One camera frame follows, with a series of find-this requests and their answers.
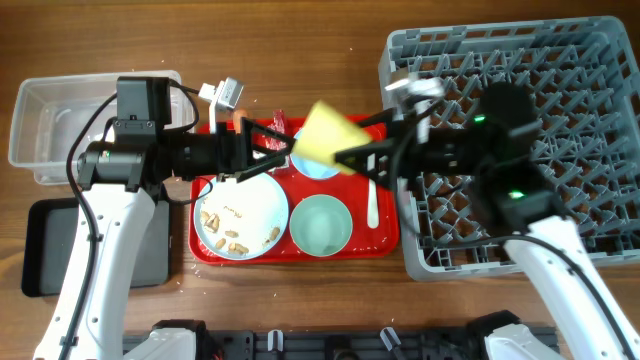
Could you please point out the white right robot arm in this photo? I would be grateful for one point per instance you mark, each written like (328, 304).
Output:
(514, 202)

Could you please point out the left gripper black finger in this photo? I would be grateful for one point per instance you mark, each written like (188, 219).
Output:
(254, 167)
(267, 137)

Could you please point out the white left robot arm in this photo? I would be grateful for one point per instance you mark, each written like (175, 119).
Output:
(117, 185)

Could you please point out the yellow cup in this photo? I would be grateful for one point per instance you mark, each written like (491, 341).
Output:
(326, 132)

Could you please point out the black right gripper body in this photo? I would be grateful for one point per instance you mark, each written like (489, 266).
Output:
(405, 151)

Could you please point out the black waste tray bin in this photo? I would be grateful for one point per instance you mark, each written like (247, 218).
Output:
(50, 235)

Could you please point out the grey dishwasher rack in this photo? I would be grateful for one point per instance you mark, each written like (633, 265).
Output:
(583, 79)

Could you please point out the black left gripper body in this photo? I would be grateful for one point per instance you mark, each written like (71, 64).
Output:
(197, 153)

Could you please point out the red plastic tray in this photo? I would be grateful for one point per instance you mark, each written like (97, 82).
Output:
(350, 190)

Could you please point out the clear plastic waste bin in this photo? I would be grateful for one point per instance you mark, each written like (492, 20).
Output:
(49, 114)

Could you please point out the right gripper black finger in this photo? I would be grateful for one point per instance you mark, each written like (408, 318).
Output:
(381, 126)
(374, 161)

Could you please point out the light blue plate with rice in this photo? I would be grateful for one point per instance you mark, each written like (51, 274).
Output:
(240, 221)

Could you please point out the red snack wrapper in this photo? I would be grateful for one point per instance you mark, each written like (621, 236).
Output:
(279, 121)

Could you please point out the white plastic spoon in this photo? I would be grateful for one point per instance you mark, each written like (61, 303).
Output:
(372, 206)

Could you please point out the light blue bowl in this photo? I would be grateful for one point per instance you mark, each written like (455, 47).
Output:
(312, 169)

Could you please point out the pale green bowl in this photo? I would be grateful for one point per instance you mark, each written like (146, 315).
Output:
(321, 225)

